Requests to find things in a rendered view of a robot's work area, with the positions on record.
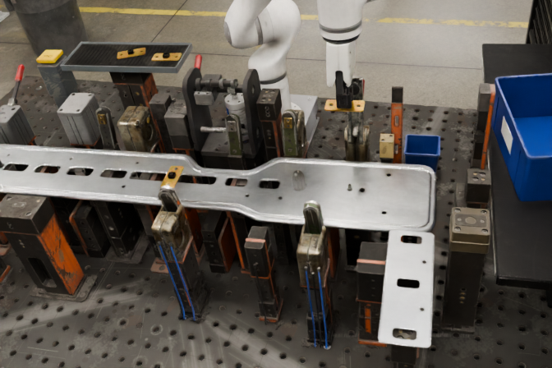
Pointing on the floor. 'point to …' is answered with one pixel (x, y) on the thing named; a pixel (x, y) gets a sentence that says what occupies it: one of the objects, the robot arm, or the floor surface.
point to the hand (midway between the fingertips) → (344, 96)
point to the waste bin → (43, 0)
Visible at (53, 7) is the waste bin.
